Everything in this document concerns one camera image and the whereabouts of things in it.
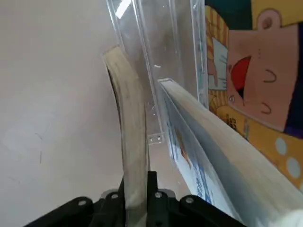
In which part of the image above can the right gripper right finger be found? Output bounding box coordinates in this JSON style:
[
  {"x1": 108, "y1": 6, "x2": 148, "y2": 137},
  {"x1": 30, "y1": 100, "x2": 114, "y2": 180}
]
[{"x1": 146, "y1": 170, "x2": 243, "y2": 227}]

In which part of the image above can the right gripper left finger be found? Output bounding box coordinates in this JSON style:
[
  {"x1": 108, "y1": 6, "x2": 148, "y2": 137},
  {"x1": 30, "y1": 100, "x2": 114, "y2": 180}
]
[{"x1": 29, "y1": 175, "x2": 126, "y2": 227}]

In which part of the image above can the black covered book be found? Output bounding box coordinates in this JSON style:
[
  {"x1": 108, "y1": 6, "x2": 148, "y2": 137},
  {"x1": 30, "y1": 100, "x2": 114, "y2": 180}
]
[{"x1": 102, "y1": 44, "x2": 149, "y2": 227}]

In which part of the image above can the white book blue lettering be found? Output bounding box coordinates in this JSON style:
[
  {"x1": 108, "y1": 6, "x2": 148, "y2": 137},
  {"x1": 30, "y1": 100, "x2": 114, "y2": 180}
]
[{"x1": 157, "y1": 78, "x2": 303, "y2": 227}]

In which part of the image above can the yellow cartoon cover book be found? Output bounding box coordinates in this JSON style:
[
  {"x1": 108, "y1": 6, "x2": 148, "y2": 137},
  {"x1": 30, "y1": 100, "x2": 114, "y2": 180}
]
[{"x1": 205, "y1": 0, "x2": 303, "y2": 190}]

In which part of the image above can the clear acrylic storage rack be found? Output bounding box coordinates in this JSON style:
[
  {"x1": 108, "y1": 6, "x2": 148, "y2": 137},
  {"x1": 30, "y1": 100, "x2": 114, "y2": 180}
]
[{"x1": 105, "y1": 0, "x2": 211, "y2": 146}]

